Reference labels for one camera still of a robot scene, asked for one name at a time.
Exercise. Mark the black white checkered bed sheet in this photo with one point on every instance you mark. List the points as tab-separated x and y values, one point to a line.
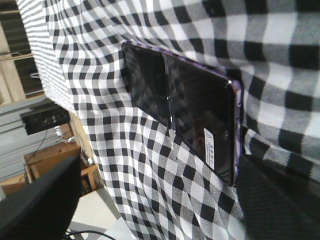
162	190

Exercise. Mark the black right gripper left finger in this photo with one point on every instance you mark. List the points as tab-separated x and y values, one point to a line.
43	210

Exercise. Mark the black box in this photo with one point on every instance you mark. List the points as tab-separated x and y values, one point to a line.
43	119

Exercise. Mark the wooden rack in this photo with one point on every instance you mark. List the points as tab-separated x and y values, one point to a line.
39	163

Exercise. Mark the black foldable phone purple case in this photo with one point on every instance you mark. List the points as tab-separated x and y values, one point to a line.
202	105

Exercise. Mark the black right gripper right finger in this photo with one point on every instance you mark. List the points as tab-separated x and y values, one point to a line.
277	205

